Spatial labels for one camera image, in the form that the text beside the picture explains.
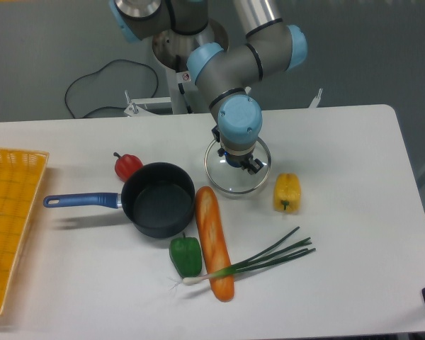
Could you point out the baguette bread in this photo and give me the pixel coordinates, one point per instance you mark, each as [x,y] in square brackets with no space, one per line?
[212,241]

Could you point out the dark saucepan blue handle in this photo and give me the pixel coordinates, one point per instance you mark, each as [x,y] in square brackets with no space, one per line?
[159,199]

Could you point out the red bell pepper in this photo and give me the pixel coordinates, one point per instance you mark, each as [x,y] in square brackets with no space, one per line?
[126,165]

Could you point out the glass lid blue knob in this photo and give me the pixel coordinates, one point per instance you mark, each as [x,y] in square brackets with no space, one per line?
[237,180]

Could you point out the green bell pepper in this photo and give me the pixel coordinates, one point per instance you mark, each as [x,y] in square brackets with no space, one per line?
[186,256]

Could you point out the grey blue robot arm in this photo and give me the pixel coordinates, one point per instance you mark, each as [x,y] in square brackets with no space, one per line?
[221,76]

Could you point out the yellow woven basket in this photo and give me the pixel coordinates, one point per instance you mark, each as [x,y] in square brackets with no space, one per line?
[21,173]

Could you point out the green spring onion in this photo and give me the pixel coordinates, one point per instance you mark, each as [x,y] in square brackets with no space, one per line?
[271,256]

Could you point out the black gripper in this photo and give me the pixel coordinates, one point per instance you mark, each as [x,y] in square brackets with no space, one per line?
[243,159]

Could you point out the yellow bell pepper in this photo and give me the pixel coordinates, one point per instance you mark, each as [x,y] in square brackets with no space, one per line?
[287,193]

